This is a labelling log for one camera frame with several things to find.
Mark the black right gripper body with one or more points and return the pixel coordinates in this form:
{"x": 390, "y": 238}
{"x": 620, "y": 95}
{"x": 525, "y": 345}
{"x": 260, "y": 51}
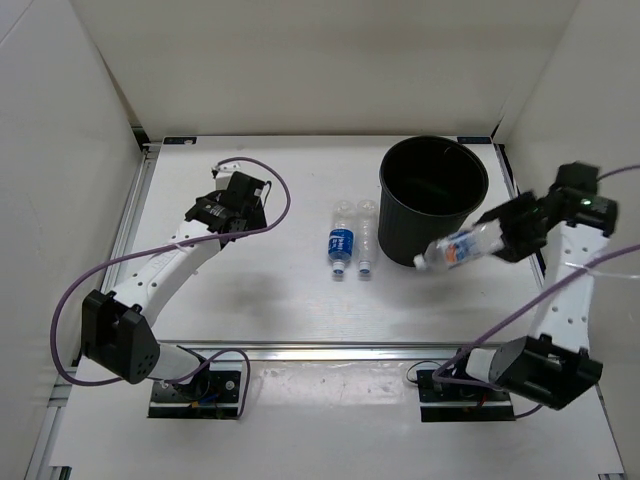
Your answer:
{"x": 528, "y": 220}

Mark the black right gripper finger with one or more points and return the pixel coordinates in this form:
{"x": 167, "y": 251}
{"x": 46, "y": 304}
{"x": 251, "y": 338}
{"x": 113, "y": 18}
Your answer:
{"x": 516, "y": 252}
{"x": 505, "y": 212}

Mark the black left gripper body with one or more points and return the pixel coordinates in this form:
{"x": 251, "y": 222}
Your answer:
{"x": 212, "y": 198}

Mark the orange blue label bottle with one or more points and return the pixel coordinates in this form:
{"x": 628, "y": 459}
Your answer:
{"x": 461, "y": 247}

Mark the blue label plastic bottle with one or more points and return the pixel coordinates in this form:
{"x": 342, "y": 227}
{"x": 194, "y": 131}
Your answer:
{"x": 341, "y": 236}

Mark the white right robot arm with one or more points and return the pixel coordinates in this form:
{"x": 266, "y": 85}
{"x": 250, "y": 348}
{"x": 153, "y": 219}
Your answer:
{"x": 551, "y": 365}

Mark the black plastic waste bin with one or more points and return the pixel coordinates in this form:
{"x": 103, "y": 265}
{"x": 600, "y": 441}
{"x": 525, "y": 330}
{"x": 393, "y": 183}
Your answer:
{"x": 429, "y": 187}

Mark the clear crushed plastic bottle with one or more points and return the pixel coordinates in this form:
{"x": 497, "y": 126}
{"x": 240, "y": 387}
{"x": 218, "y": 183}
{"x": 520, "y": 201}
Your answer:
{"x": 366, "y": 236}

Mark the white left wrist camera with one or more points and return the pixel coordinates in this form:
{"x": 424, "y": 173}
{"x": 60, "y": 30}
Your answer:
{"x": 224, "y": 170}

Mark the aluminium left frame rail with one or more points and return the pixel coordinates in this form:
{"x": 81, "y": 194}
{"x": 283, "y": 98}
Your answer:
{"x": 130, "y": 219}

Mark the aluminium front table rail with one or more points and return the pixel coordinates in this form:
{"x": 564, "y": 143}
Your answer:
{"x": 327, "y": 351}

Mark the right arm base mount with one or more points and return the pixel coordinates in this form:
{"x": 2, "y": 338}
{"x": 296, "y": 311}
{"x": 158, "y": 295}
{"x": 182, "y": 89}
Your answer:
{"x": 453, "y": 403}

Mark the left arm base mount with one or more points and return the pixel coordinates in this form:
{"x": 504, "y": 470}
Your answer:
{"x": 218, "y": 392}

